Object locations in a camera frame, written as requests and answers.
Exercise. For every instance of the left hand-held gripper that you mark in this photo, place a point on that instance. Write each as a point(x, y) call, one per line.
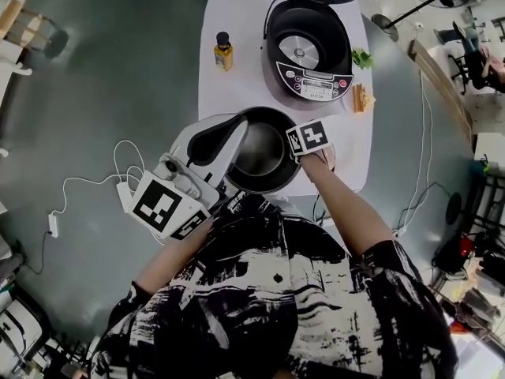
point(158, 203)

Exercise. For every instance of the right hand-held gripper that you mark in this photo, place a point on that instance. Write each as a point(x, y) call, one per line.
point(311, 136)

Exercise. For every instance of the black metal pot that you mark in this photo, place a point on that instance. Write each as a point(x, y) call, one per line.
point(260, 152)

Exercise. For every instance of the dark red rice cooker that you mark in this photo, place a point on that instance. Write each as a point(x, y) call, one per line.
point(307, 93)

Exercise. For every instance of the person's right forearm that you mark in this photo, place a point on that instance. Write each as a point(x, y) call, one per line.
point(343, 207)

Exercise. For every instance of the person's left forearm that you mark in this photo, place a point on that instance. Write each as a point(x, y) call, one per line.
point(169, 263)

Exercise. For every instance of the person's right hand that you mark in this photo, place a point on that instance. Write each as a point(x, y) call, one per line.
point(329, 158)

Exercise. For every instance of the white tablecloth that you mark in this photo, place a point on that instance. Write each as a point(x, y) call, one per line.
point(229, 93)

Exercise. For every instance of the sliced bread food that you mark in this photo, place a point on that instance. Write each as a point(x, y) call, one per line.
point(359, 99)

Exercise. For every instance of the yellow oil bottle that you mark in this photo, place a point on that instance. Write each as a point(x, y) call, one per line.
point(224, 55)

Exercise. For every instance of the green leafy vegetable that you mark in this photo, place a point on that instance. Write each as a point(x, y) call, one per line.
point(363, 58)

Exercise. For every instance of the white power strip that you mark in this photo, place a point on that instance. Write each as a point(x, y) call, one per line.
point(398, 233)
point(54, 225)
point(124, 196)

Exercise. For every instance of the black and white patterned shirt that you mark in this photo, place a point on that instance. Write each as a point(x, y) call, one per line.
point(256, 310)

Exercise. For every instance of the black office chair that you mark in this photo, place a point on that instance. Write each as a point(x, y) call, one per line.
point(471, 73)

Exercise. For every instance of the white cabinet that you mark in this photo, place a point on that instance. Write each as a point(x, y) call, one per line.
point(491, 146)

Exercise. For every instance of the red container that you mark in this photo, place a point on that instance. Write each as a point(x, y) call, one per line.
point(465, 246)

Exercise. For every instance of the black metal rack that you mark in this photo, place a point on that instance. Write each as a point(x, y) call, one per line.
point(487, 211)

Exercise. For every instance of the wooden stool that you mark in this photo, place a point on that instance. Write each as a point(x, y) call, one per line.
point(29, 28)

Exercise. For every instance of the white wooden furniture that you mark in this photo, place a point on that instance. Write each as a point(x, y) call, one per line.
point(8, 59)

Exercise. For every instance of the white storage cases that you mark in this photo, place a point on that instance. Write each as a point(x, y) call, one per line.
point(19, 330)

